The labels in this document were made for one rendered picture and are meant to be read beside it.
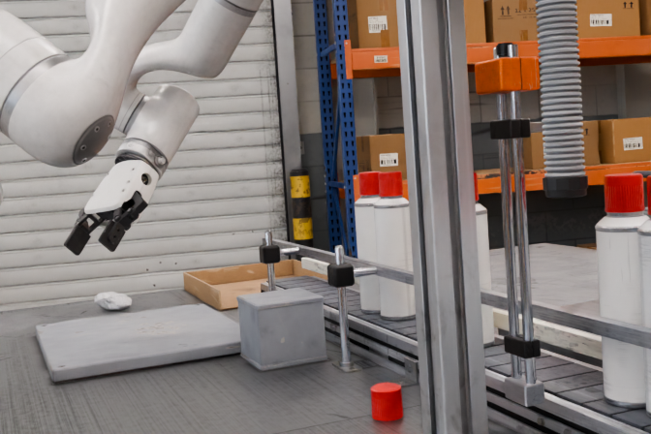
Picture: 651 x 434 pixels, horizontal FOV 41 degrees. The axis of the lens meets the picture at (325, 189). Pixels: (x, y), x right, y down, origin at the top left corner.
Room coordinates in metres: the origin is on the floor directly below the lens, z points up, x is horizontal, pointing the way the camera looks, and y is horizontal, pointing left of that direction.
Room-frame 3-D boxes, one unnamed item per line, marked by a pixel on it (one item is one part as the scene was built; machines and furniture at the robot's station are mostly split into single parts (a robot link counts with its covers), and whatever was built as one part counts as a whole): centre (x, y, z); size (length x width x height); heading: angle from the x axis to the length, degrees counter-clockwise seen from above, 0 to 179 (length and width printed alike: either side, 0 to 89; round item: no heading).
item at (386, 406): (0.93, -0.05, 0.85); 0.03 x 0.03 x 0.03
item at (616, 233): (0.77, -0.27, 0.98); 0.05 x 0.05 x 0.20
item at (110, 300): (1.70, 0.44, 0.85); 0.08 x 0.07 x 0.04; 29
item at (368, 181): (1.26, -0.07, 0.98); 0.05 x 0.05 x 0.20
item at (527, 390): (0.80, -0.20, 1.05); 0.10 x 0.04 x 0.33; 112
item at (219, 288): (1.80, 0.15, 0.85); 0.30 x 0.26 x 0.04; 22
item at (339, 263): (1.15, -0.03, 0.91); 0.07 x 0.03 x 0.16; 112
